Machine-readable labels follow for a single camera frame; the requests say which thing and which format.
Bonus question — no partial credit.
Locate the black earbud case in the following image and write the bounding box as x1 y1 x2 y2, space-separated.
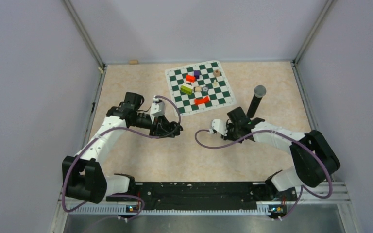
171 121 183 131

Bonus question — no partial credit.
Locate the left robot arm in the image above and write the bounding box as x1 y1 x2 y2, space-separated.
62 92 183 203

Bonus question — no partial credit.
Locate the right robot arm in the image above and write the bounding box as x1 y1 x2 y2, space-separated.
210 107 340 200

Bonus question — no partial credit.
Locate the red arch block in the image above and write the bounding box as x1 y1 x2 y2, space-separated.
194 96 210 105

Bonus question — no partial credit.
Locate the green white lego brick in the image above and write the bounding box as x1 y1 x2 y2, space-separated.
180 83 194 95

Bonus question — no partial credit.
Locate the black microphone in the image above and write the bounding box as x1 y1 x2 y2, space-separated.
246 85 267 118

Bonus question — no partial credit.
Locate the green white chessboard mat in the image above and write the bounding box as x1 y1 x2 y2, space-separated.
164 60 237 117

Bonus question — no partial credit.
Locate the wooden cylinder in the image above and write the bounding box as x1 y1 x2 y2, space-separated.
194 86 202 92

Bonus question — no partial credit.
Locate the wooden cube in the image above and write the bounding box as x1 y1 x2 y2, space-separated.
213 69 221 77

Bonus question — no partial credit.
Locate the purple block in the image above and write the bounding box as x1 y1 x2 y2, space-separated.
193 70 201 79

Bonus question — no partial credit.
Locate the cork stopper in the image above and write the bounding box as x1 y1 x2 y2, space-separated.
129 60 139 65

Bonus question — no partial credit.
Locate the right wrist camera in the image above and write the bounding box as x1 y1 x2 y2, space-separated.
209 119 227 136

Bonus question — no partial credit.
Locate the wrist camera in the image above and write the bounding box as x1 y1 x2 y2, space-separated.
209 119 227 136
149 95 166 122

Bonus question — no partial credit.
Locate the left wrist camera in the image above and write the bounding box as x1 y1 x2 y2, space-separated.
149 95 166 122

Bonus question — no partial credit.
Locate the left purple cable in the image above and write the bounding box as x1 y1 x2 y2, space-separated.
61 95 182 222

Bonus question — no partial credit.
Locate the purple cable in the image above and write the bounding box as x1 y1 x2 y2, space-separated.
61 95 182 222
194 129 334 222

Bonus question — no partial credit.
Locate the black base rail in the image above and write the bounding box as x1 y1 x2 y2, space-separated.
106 181 298 212

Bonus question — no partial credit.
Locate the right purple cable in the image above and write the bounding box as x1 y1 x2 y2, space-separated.
194 129 334 222

